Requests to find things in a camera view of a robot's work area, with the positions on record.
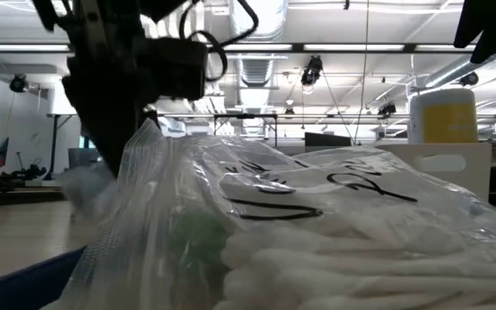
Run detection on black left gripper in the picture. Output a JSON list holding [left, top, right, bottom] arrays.
[[32, 0, 157, 178]]

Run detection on clear cotton swab bag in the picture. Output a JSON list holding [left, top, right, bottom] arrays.
[[58, 118, 496, 310], [213, 144, 486, 225]]

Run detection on black folding table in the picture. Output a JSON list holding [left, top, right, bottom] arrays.
[[213, 112, 280, 148]]

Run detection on white clear plastic bin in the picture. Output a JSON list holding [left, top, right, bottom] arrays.
[[375, 141, 493, 202]]

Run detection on long ceiling light strip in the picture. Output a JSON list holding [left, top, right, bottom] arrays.
[[302, 43, 406, 52]]

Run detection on green floss pick box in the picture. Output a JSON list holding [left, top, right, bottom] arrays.
[[165, 210, 232, 294]]

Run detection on black computer monitor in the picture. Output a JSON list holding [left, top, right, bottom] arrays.
[[303, 131, 353, 148]]

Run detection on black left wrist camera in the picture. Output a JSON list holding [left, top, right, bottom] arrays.
[[142, 37, 209, 101]]

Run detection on silver ventilation duct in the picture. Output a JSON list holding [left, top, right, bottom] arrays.
[[229, 0, 290, 87]]

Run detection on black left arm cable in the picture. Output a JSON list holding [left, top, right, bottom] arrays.
[[178, 0, 260, 83]]

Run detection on black hanging ceiling camera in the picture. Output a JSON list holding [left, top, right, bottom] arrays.
[[300, 54, 325, 87]]

